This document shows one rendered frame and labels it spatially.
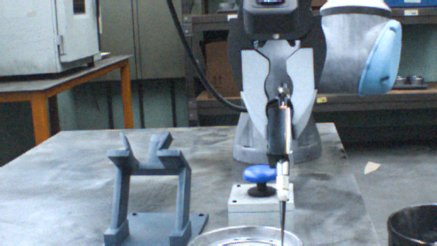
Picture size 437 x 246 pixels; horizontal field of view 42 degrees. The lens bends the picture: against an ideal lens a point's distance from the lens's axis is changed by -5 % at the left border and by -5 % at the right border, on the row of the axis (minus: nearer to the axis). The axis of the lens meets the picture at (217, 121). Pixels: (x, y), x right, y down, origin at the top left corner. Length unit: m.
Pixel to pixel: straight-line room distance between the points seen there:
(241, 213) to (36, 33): 2.16
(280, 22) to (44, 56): 2.26
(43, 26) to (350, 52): 1.97
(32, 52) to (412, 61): 2.86
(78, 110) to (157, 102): 0.65
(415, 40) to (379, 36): 3.65
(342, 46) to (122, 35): 3.52
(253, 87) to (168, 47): 3.71
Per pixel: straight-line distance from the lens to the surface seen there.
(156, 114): 4.61
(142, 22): 4.31
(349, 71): 0.91
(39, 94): 2.49
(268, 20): 0.49
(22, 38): 2.75
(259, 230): 0.59
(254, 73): 0.58
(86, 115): 4.76
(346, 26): 0.91
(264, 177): 0.65
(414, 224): 1.89
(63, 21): 2.68
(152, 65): 4.32
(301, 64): 0.57
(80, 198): 0.85
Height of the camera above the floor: 1.05
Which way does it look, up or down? 11 degrees down
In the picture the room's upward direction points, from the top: 3 degrees counter-clockwise
